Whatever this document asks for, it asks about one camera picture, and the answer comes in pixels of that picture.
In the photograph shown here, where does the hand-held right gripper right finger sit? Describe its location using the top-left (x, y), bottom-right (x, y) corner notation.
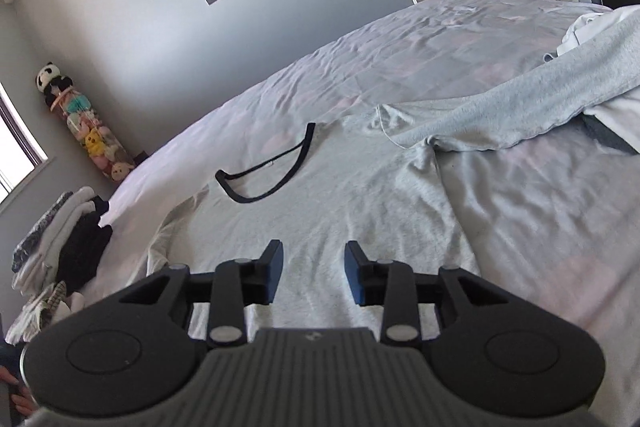
top-left (344, 240), bottom-right (512, 349)

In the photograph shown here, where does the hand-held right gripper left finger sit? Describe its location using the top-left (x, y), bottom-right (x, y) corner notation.
top-left (119, 239), bottom-right (285, 349)

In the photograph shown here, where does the grey t-shirt with black collar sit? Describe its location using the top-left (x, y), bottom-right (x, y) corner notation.
top-left (146, 104), bottom-right (483, 343)

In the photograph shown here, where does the stack of folded clothes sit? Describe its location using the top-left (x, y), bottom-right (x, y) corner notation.
top-left (15, 186), bottom-right (98, 291)

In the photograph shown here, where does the black folded garment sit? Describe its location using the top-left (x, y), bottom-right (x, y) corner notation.
top-left (54, 198), bottom-right (115, 296)

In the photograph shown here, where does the bed with polka dot sheet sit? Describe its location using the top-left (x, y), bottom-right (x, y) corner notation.
top-left (75, 0), bottom-right (640, 427)

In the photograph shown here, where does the striped brown garment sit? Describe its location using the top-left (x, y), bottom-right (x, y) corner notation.
top-left (30, 282), bottom-right (69, 334)

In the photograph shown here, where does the stack of plush toys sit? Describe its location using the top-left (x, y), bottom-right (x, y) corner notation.
top-left (35, 62), bottom-right (134, 184)

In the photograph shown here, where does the light grey towel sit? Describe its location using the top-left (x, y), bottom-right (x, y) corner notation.
top-left (377, 4), bottom-right (640, 154)

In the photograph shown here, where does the dark patterned folded garment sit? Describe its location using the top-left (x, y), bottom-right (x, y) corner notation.
top-left (11, 191), bottom-right (75, 274)

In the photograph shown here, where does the crumpled white cloth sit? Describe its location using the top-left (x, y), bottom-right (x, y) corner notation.
top-left (4, 291), bottom-right (87, 347)

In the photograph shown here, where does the dark grey garment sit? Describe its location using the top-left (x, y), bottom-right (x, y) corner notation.
top-left (580, 114), bottom-right (639, 156)

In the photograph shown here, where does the white garment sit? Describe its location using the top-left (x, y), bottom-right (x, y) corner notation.
top-left (542, 12), bottom-right (640, 155)

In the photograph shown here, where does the window frame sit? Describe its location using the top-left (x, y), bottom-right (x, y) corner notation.
top-left (0, 82), bottom-right (49, 198)

